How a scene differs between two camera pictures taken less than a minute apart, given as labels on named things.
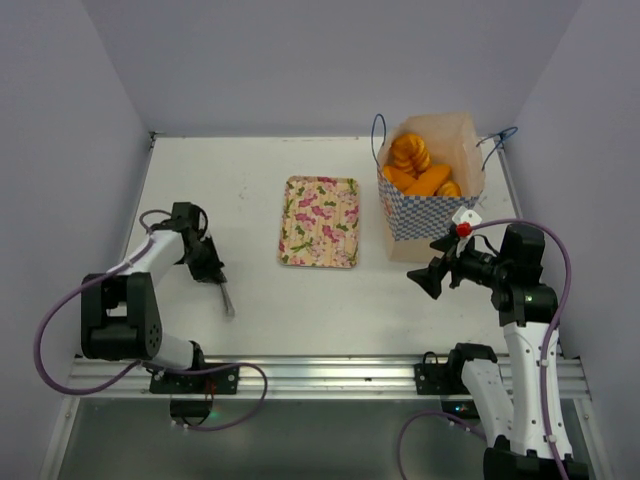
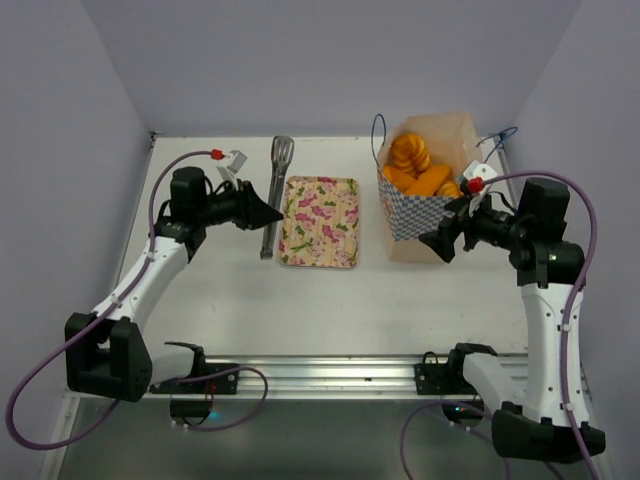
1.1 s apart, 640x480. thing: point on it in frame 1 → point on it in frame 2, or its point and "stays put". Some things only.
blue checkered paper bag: (428, 169) stays put
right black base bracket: (441, 379) stays put
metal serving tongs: (228, 306) → (282, 151)
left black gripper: (210, 272) → (252, 212)
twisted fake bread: (410, 154) stays put
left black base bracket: (224, 380) stays put
